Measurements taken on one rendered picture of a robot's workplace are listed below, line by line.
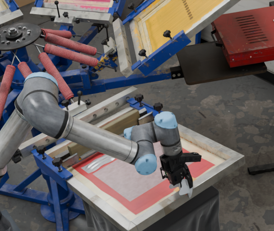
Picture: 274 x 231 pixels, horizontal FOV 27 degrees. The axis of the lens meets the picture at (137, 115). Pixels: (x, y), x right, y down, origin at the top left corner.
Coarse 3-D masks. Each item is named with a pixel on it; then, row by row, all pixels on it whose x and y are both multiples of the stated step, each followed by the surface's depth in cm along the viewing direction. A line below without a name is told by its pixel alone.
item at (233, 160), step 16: (128, 112) 287; (64, 144) 272; (208, 144) 244; (240, 160) 231; (208, 176) 225; (224, 176) 228; (80, 192) 235; (176, 192) 221; (192, 192) 221; (96, 208) 227; (112, 208) 221; (160, 208) 215; (128, 224) 211; (144, 224) 211
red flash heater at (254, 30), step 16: (224, 16) 340; (240, 16) 337; (256, 16) 334; (272, 16) 332; (224, 32) 325; (240, 32) 322; (256, 32) 320; (272, 32) 318; (240, 48) 309; (256, 48) 307; (272, 48) 306; (240, 64) 310
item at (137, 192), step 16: (96, 176) 249; (112, 176) 246; (128, 176) 243; (144, 176) 241; (112, 192) 236; (128, 192) 233; (144, 192) 231; (160, 192) 229; (128, 208) 225; (144, 208) 222
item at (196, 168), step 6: (156, 144) 260; (156, 150) 256; (186, 150) 251; (156, 156) 252; (186, 162) 243; (192, 162) 242; (198, 162) 241; (204, 162) 240; (210, 162) 239; (192, 168) 238; (198, 168) 237; (204, 168) 236; (156, 174) 240; (192, 174) 235; (198, 174) 234; (168, 180) 235
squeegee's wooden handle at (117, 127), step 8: (136, 112) 270; (120, 120) 266; (128, 120) 268; (136, 120) 271; (104, 128) 262; (112, 128) 265; (120, 128) 267; (72, 144) 256; (72, 152) 256; (80, 152) 258
